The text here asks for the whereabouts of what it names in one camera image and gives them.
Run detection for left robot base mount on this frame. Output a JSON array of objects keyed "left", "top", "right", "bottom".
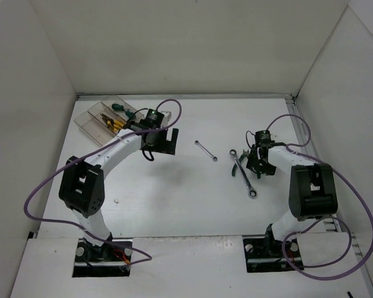
[{"left": 72, "top": 239, "right": 132, "bottom": 278}]

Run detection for green stubby Phillips screwdriver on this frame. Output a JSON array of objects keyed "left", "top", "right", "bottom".
[{"left": 124, "top": 110, "right": 136, "bottom": 120}]

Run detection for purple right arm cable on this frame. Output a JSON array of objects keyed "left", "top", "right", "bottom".
[{"left": 265, "top": 114, "right": 373, "bottom": 280}]

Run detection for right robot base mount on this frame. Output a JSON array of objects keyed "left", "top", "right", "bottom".
[{"left": 242, "top": 224, "right": 294, "bottom": 273}]

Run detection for large silver ratchet wrench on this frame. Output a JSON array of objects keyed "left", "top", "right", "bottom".
[{"left": 229, "top": 149, "right": 257, "bottom": 199}]

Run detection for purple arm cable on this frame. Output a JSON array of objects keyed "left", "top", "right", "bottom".
[
  {"left": 24, "top": 99, "right": 183, "bottom": 266},
  {"left": 265, "top": 114, "right": 373, "bottom": 280}
]

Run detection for green stubby flathead screwdriver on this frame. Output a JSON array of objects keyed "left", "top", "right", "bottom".
[{"left": 111, "top": 103, "right": 135, "bottom": 114}]

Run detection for small silver ratchet wrench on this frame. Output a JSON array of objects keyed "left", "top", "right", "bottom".
[{"left": 195, "top": 140, "right": 218, "bottom": 162}]

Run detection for aluminium rail right edge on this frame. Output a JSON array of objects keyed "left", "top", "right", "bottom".
[{"left": 286, "top": 98, "right": 373, "bottom": 280}]

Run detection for yellow needle-nose pliers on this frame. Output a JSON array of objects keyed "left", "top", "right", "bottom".
[{"left": 101, "top": 114, "right": 120, "bottom": 123}]

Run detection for green handled pliers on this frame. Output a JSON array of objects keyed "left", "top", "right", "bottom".
[{"left": 231, "top": 150, "right": 249, "bottom": 177}]

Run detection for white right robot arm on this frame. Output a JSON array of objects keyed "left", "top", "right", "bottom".
[{"left": 246, "top": 130, "right": 338, "bottom": 256}]

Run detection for clear three-compartment container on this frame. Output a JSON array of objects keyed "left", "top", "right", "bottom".
[{"left": 75, "top": 95, "right": 144, "bottom": 147}]

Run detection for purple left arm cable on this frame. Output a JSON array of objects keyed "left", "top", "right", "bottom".
[{"left": 24, "top": 99, "right": 183, "bottom": 266}]

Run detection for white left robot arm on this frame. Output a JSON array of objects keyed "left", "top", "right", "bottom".
[{"left": 58, "top": 109, "right": 178, "bottom": 261}]

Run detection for yellow black cutting pliers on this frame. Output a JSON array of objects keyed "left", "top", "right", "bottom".
[{"left": 106, "top": 120, "right": 124, "bottom": 134}]

